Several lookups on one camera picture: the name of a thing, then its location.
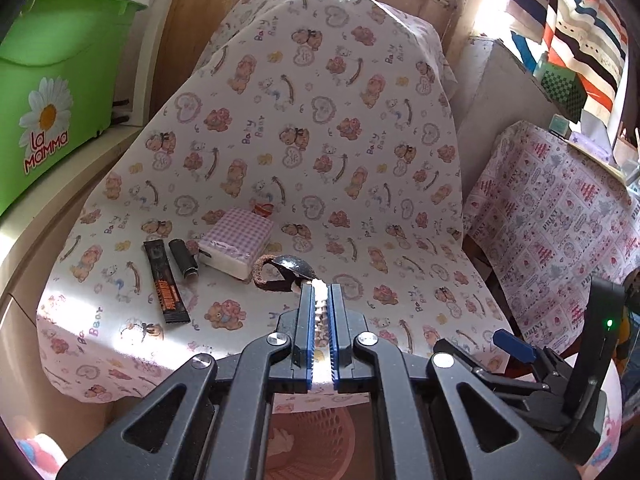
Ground green plastic storage box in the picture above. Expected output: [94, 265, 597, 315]
[0, 0, 149, 209]

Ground green checkered box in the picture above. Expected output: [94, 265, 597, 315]
[533, 52, 588, 124]

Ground bear print chair cover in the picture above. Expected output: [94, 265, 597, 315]
[37, 0, 508, 403]

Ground print pattern cloth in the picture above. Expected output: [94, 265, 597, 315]
[463, 120, 639, 353]

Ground pink mesh waste basket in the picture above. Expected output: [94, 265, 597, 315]
[264, 404, 376, 479]

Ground pink floral clothing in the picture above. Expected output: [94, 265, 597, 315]
[14, 434, 67, 480]

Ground pink gingham tissue pack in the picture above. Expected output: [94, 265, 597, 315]
[198, 208, 274, 281]

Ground black coffee sachet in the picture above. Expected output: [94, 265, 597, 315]
[143, 240, 191, 324]

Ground striped curtain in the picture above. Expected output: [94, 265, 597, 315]
[500, 0, 629, 124]

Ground small red candy wrapper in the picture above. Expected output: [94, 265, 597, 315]
[250, 198, 274, 218]

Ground black lighter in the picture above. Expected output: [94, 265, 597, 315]
[168, 238, 198, 278]

